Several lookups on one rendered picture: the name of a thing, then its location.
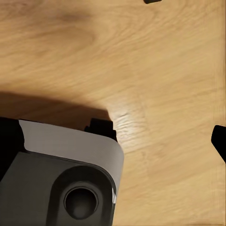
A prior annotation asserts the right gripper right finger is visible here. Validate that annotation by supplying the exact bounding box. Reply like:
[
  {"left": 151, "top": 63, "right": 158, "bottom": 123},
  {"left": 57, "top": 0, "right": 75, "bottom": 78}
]
[{"left": 211, "top": 125, "right": 226, "bottom": 162}]

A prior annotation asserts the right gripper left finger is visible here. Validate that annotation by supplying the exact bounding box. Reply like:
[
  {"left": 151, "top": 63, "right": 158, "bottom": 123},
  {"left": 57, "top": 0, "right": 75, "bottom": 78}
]
[{"left": 0, "top": 125, "right": 24, "bottom": 182}]

